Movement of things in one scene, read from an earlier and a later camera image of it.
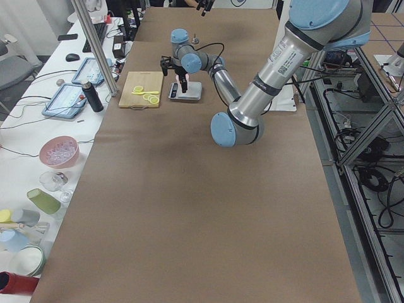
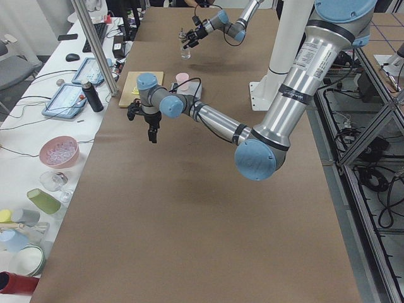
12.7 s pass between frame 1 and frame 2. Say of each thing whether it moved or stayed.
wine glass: stayed
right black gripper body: moved
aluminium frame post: stayed
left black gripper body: moved
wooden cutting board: stayed
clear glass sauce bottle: moved
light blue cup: stayed
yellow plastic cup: stayed
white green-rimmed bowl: stayed
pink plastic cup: stayed
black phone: stayed
